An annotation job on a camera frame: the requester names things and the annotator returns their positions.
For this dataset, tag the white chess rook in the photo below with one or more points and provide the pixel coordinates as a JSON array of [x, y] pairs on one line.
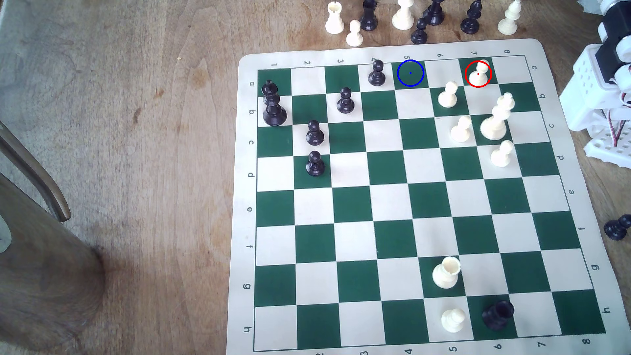
[[334, 19], [446, 273]]

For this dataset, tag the white chess bishop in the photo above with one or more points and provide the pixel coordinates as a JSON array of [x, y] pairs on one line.
[[508, 20]]

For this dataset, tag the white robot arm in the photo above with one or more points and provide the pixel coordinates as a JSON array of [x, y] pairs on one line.
[[586, 88]]

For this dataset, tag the tall black chess piece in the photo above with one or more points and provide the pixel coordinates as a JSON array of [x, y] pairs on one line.
[[435, 14], [368, 17]]

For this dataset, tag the black chess king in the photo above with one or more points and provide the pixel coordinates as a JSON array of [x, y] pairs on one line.
[[273, 111]]

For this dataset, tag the small white chess pawn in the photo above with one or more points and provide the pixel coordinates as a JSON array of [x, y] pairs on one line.
[[479, 75]]

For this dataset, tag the green and cream chess mat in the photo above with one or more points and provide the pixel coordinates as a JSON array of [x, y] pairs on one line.
[[394, 207]]

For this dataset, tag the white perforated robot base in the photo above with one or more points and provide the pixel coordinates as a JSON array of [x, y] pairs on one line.
[[609, 145]]

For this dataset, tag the tall white chess piece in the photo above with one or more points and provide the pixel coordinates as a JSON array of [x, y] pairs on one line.
[[403, 17]]

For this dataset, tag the white crumpled tissue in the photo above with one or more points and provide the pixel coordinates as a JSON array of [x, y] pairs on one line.
[[589, 5]]

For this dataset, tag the white chess king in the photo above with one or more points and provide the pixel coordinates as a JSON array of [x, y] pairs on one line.
[[495, 123]]

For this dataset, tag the black chess rook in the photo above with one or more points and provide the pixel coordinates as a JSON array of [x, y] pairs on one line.
[[497, 315]]

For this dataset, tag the black chess bishop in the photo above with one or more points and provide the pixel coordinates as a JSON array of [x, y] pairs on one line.
[[471, 20]]

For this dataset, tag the dark wooden chair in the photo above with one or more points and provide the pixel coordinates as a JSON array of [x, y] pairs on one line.
[[44, 271]]

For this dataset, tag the black chess pawn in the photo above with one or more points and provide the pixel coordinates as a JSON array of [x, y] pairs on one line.
[[617, 228], [315, 134], [345, 102], [419, 32], [377, 75], [315, 165]]

